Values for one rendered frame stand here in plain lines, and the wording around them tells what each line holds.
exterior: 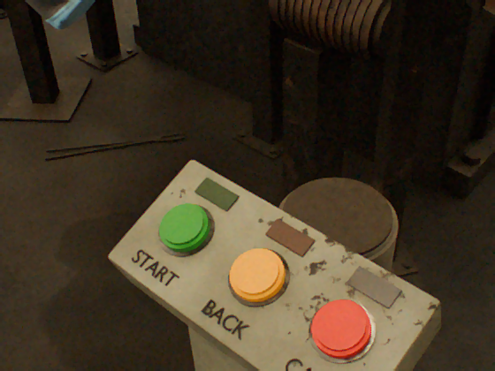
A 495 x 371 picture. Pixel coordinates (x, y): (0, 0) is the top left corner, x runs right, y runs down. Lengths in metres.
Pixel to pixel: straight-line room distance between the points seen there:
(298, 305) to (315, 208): 0.20
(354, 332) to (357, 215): 0.23
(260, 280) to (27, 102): 1.42
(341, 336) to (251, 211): 0.13
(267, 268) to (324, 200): 0.20
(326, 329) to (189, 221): 0.14
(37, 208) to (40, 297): 0.26
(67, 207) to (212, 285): 1.01
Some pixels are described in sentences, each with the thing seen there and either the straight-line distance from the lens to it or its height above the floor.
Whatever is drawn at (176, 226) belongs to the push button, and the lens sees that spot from 0.52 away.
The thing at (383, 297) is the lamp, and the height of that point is 0.61.
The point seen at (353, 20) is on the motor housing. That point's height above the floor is 0.49.
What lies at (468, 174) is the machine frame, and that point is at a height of 0.07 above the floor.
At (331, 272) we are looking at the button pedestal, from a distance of 0.48.
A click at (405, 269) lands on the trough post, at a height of 0.01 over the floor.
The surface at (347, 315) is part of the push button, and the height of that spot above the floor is 0.61.
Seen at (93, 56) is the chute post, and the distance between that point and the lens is 1.98.
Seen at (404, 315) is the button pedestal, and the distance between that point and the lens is 0.46.
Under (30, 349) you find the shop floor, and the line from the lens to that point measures 1.25.
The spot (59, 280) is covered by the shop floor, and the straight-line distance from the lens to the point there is 1.34.
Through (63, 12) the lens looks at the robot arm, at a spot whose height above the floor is 0.59.
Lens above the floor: 0.97
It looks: 42 degrees down
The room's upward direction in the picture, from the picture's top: 2 degrees counter-clockwise
